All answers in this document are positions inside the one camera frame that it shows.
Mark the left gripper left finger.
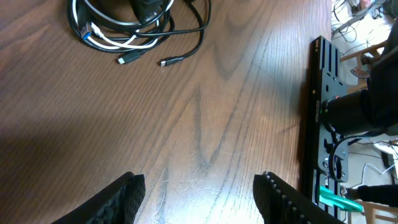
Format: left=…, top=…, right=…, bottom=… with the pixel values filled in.
left=55, top=172, right=146, bottom=224

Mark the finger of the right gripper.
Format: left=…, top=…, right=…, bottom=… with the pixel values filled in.
left=129, top=0, right=163, bottom=24

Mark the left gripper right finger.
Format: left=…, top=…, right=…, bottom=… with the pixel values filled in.
left=252, top=171, right=342, bottom=224

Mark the white USB cable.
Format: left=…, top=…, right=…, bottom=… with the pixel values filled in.
left=71, top=0, right=175, bottom=51

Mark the black USB cable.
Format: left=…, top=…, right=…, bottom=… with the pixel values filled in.
left=67, top=0, right=212, bottom=67

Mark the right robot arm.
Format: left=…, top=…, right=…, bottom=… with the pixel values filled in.
left=160, top=1, right=397, bottom=135

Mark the green clamp handle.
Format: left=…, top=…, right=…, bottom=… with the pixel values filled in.
left=318, top=186, right=363, bottom=212

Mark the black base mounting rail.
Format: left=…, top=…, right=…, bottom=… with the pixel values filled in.
left=303, top=35, right=348, bottom=220

